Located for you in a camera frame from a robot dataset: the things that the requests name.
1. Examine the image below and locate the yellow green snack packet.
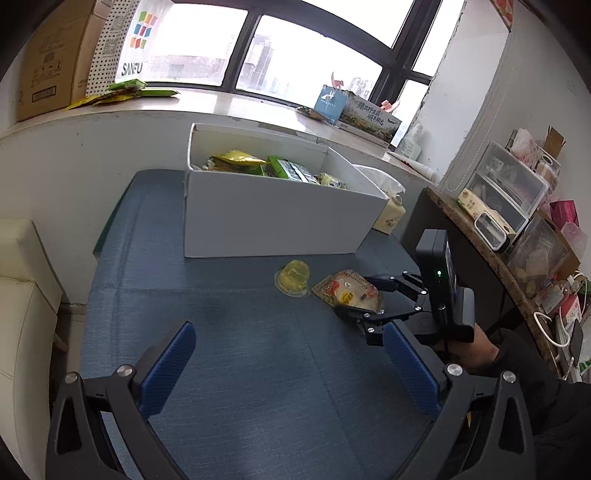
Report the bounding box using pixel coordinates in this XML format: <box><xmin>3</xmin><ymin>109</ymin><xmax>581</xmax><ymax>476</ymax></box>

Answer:
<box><xmin>315</xmin><ymin>172</ymin><xmax>346</xmax><ymax>190</ymax></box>

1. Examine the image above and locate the white tube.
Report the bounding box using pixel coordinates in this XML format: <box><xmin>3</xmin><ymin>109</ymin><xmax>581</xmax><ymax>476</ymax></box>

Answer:
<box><xmin>389</xmin><ymin>151</ymin><xmax>435</xmax><ymax>181</ymax></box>

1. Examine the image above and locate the yellow snack bag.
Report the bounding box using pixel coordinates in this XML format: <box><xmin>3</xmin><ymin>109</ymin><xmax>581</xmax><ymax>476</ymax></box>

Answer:
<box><xmin>211</xmin><ymin>150</ymin><xmax>266</xmax><ymax>168</ymax></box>

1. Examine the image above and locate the brown cardboard box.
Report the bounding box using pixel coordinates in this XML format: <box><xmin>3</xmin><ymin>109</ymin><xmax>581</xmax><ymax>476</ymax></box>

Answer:
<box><xmin>16</xmin><ymin>0</ymin><xmax>113</xmax><ymax>121</ymax></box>

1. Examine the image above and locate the blue table cloth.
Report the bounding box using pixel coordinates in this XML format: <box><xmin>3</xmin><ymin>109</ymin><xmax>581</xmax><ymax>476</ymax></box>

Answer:
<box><xmin>80</xmin><ymin>170</ymin><xmax>431</xmax><ymax>479</ymax></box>

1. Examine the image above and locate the green striped snack packet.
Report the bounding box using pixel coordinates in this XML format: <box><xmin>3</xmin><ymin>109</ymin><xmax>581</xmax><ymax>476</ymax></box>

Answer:
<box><xmin>266</xmin><ymin>156</ymin><xmax>318</xmax><ymax>185</ymax></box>

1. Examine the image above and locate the clear plastic drawer unit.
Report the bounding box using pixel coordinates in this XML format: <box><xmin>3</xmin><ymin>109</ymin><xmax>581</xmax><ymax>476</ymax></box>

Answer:
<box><xmin>466</xmin><ymin>141</ymin><xmax>549</xmax><ymax>235</ymax></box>

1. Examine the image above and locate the soft tissue pack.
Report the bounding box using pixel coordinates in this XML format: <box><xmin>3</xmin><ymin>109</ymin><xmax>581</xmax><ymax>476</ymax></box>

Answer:
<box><xmin>352</xmin><ymin>163</ymin><xmax>408</xmax><ymax>235</ymax></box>

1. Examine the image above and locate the black window frame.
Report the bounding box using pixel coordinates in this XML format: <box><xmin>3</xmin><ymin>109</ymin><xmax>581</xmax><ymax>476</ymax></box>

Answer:
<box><xmin>142</xmin><ymin>1</ymin><xmax>443</xmax><ymax>106</ymax></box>

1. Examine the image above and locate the white Sanfu paper bag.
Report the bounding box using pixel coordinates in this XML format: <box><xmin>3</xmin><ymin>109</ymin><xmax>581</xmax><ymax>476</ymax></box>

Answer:
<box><xmin>85</xmin><ymin>0</ymin><xmax>174</xmax><ymax>96</ymax></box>

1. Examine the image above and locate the dark side shelf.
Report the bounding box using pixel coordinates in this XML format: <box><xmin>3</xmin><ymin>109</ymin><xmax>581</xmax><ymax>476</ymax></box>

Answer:
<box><xmin>401</xmin><ymin>187</ymin><xmax>562</xmax><ymax>377</ymax></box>

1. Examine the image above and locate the pink box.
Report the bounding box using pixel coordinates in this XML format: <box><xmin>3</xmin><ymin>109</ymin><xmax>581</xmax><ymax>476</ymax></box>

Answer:
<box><xmin>550</xmin><ymin>200</ymin><xmax>579</xmax><ymax>230</ymax></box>

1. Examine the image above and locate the colourful wall poster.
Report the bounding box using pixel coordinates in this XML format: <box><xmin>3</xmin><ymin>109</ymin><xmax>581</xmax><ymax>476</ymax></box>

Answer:
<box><xmin>491</xmin><ymin>0</ymin><xmax>514</xmax><ymax>31</ymax></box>

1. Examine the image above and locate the clear plastic container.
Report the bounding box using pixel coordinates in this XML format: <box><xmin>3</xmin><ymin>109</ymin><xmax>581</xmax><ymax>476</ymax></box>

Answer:
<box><xmin>508</xmin><ymin>213</ymin><xmax>569</xmax><ymax>299</ymax></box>

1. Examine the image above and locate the blue printed tissue box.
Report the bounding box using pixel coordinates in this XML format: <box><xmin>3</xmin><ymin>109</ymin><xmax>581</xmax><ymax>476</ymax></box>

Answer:
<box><xmin>314</xmin><ymin>85</ymin><xmax>401</xmax><ymax>147</ymax></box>

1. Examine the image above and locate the yellow jelly cup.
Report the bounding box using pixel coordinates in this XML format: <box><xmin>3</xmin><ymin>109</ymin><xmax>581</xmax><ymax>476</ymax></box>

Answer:
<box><xmin>274</xmin><ymin>259</ymin><xmax>311</xmax><ymax>298</ymax></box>

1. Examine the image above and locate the cream leather sofa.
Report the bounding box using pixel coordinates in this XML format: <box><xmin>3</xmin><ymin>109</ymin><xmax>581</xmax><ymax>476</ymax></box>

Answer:
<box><xmin>1</xmin><ymin>219</ymin><xmax>62</xmax><ymax>479</ymax></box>

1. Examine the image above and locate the round bread clear packet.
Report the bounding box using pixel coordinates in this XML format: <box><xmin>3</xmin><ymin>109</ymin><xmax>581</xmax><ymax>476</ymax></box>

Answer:
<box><xmin>311</xmin><ymin>270</ymin><xmax>383</xmax><ymax>313</ymax></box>

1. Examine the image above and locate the green yellow sachets pile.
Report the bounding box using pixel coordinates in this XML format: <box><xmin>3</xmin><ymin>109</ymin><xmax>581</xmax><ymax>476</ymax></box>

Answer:
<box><xmin>65</xmin><ymin>79</ymin><xmax>178</xmax><ymax>111</ymax></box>

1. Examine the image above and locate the cream green carton box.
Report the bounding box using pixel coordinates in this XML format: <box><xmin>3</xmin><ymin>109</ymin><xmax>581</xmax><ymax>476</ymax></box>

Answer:
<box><xmin>457</xmin><ymin>188</ymin><xmax>516</xmax><ymax>235</ymax></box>

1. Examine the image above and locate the person's right hand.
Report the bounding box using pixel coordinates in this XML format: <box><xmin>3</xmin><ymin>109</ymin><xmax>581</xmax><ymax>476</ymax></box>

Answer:
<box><xmin>451</xmin><ymin>324</ymin><xmax>499</xmax><ymax>372</ymax></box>

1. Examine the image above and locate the white cardboard box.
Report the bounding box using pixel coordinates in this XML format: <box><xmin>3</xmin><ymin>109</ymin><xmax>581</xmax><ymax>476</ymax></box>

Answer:
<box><xmin>184</xmin><ymin>123</ymin><xmax>388</xmax><ymax>258</ymax></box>

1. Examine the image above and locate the white black device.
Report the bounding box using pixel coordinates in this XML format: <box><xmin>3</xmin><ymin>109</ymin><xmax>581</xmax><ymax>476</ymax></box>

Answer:
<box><xmin>474</xmin><ymin>211</ymin><xmax>515</xmax><ymax>253</ymax></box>

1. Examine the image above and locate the small wrapper on sill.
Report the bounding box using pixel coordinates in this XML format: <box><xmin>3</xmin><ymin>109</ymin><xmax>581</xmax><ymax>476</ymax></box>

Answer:
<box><xmin>295</xmin><ymin>106</ymin><xmax>329</xmax><ymax>122</ymax></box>

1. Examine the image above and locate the white pump bottle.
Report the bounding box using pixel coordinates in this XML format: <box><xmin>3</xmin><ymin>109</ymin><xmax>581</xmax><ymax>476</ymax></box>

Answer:
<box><xmin>396</xmin><ymin>123</ymin><xmax>424</xmax><ymax>161</ymax></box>

